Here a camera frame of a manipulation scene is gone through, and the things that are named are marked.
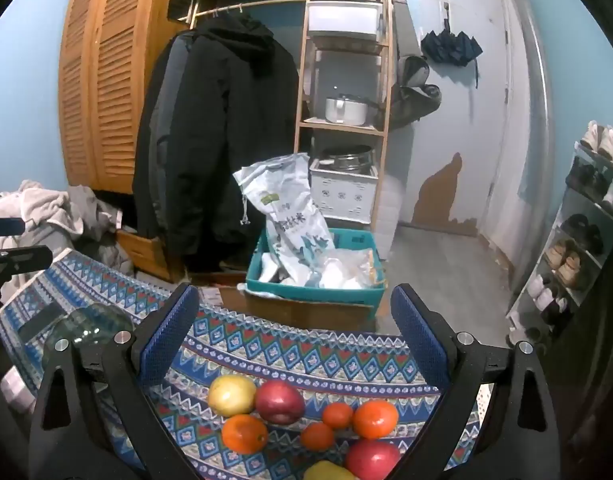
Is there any teal plastic basket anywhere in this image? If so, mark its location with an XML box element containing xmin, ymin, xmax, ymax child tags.
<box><xmin>245</xmin><ymin>228</ymin><xmax>388</xmax><ymax>318</ymax></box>

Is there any steel pot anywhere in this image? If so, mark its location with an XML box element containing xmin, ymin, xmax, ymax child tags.
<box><xmin>320</xmin><ymin>146</ymin><xmax>374</xmax><ymax>171</ymax></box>

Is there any white lattice basket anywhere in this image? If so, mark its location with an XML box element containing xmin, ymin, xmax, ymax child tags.
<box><xmin>309</xmin><ymin>159</ymin><xmax>379</xmax><ymax>223</ymax></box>

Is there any grey jacket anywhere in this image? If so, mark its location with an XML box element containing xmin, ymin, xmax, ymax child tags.
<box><xmin>146</xmin><ymin>35</ymin><xmax>187</xmax><ymax>241</ymax></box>

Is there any white painted door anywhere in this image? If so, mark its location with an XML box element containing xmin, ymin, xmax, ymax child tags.
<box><xmin>411</xmin><ymin>0</ymin><xmax>512</xmax><ymax>238</ymax></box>

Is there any shoe rack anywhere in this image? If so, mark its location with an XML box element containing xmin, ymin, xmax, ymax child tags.
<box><xmin>506</xmin><ymin>140</ymin><xmax>613</xmax><ymax>346</ymax></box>

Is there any wooden louvered wardrobe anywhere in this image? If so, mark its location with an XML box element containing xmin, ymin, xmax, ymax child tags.
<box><xmin>58</xmin><ymin>0</ymin><xmax>190</xmax><ymax>196</ymax></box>

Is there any wooden clothes rail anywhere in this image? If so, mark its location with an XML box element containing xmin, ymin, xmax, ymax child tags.
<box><xmin>189</xmin><ymin>0</ymin><xmax>312</xmax><ymax>28</ymax></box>

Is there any dark blue umbrella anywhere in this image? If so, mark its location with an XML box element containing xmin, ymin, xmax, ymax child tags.
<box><xmin>420</xmin><ymin>30</ymin><xmax>483</xmax><ymax>67</ymax></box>

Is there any grey garment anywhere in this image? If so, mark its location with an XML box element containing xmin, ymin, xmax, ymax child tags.
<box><xmin>66</xmin><ymin>185</ymin><xmax>134</xmax><ymax>276</ymax></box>

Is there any white rice bag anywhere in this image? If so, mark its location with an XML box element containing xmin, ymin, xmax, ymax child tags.
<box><xmin>234</xmin><ymin>152</ymin><xmax>335</xmax><ymax>288</ymax></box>

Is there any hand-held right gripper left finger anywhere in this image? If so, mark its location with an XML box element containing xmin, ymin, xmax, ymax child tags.
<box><xmin>29</xmin><ymin>282</ymin><xmax>202</xmax><ymax>480</ymax></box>

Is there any glass bowl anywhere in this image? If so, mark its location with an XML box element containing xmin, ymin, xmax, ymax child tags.
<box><xmin>42</xmin><ymin>304</ymin><xmax>136</xmax><ymax>361</ymax></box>

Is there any white plastic bag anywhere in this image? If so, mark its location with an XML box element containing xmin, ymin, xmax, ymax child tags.
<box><xmin>319</xmin><ymin>250</ymin><xmax>374</xmax><ymax>291</ymax></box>

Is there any wooden shelf rack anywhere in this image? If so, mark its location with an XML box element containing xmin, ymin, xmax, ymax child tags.
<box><xmin>292</xmin><ymin>0</ymin><xmax>393</xmax><ymax>261</ymax></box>

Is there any grey pipe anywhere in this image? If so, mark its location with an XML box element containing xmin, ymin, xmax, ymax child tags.
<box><xmin>509</xmin><ymin>0</ymin><xmax>554</xmax><ymax>286</ymax></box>

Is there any pile of clothes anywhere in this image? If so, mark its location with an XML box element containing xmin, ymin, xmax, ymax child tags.
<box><xmin>0</xmin><ymin>179</ymin><xmax>84</xmax><ymax>251</ymax></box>

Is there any wooden drawer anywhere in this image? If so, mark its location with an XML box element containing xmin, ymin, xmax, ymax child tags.
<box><xmin>115</xmin><ymin>227</ymin><xmax>174</xmax><ymax>281</ymax></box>

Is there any white pot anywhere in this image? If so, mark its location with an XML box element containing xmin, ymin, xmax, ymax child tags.
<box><xmin>325</xmin><ymin>94</ymin><xmax>382</xmax><ymax>126</ymax></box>

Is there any small tangerine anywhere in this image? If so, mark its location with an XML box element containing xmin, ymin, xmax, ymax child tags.
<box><xmin>300</xmin><ymin>421</ymin><xmax>335</xmax><ymax>451</ymax></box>
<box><xmin>321</xmin><ymin>402</ymin><xmax>354</xmax><ymax>430</ymax></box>

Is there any black coat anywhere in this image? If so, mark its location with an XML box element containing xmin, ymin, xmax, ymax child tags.
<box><xmin>134</xmin><ymin>12</ymin><xmax>300</xmax><ymax>271</ymax></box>

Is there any group of shoes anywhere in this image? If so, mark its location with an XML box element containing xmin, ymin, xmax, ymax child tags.
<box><xmin>529</xmin><ymin>120</ymin><xmax>613</xmax><ymax>326</ymax></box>

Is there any large cardboard box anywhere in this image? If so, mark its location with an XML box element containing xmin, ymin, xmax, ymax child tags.
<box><xmin>221</xmin><ymin>285</ymin><xmax>382</xmax><ymax>333</ymax></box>

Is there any grey hanging bag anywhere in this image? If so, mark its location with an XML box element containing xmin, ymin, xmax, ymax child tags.
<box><xmin>391</xmin><ymin>55</ymin><xmax>442</xmax><ymax>128</ymax></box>

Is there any yellow apple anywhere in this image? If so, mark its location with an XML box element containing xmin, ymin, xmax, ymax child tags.
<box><xmin>303</xmin><ymin>461</ymin><xmax>357</xmax><ymax>480</ymax></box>
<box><xmin>208</xmin><ymin>375</ymin><xmax>258</xmax><ymax>417</ymax></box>

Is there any red apple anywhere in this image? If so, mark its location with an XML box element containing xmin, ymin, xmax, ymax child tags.
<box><xmin>344</xmin><ymin>439</ymin><xmax>401</xmax><ymax>480</ymax></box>
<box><xmin>255</xmin><ymin>380</ymin><xmax>305</xmax><ymax>425</ymax></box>

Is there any blue patterned tablecloth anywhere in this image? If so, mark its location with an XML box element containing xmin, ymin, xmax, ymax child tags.
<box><xmin>0</xmin><ymin>250</ymin><xmax>489</xmax><ymax>480</ymax></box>

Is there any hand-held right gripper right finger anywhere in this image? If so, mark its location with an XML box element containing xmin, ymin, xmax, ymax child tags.
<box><xmin>390</xmin><ymin>283</ymin><xmax>562</xmax><ymax>480</ymax></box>

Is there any white storage bin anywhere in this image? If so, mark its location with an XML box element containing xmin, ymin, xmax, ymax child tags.
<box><xmin>306</xmin><ymin>1</ymin><xmax>383</xmax><ymax>43</ymax></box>

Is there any large orange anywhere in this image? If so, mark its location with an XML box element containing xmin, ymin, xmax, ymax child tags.
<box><xmin>221</xmin><ymin>413</ymin><xmax>269</xmax><ymax>455</ymax></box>
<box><xmin>352</xmin><ymin>401</ymin><xmax>399</xmax><ymax>440</ymax></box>

